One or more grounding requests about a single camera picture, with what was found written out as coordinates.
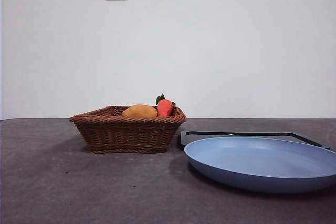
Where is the blue round plate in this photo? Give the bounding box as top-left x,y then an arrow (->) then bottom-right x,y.
184,136 -> 336,195

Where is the orange carrot with green leaves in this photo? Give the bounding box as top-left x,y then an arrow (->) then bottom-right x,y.
155,92 -> 176,118

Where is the yellow-brown potato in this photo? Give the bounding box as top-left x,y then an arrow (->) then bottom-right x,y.
122,104 -> 158,119

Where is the black flat tray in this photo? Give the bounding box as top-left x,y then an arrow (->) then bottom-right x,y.
180,130 -> 331,151

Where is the brown wicker basket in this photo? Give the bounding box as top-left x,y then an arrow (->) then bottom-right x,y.
69,105 -> 188,154

